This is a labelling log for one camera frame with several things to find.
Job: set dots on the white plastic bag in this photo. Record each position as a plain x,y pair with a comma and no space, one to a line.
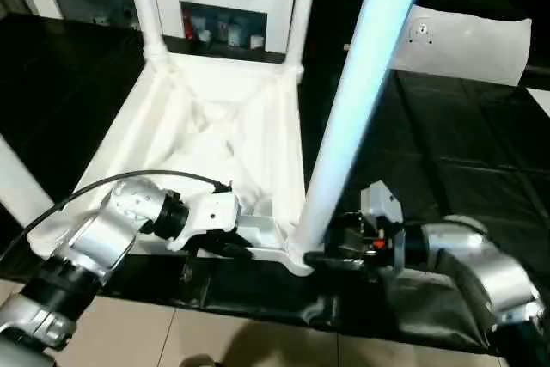
464,45

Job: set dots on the flat white board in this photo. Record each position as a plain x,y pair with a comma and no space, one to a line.
544,102

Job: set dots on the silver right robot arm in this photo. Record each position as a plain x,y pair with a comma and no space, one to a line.
490,272

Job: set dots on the small white jar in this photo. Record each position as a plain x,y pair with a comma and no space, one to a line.
256,40

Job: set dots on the small brown block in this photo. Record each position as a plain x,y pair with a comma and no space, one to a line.
347,46

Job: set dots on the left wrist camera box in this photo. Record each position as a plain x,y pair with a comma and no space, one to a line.
210,212

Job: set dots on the black work mat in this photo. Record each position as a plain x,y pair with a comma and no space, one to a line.
464,169

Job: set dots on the grey left robot foot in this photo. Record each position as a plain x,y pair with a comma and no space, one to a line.
198,361

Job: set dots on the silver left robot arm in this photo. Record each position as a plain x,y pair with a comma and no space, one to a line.
112,229

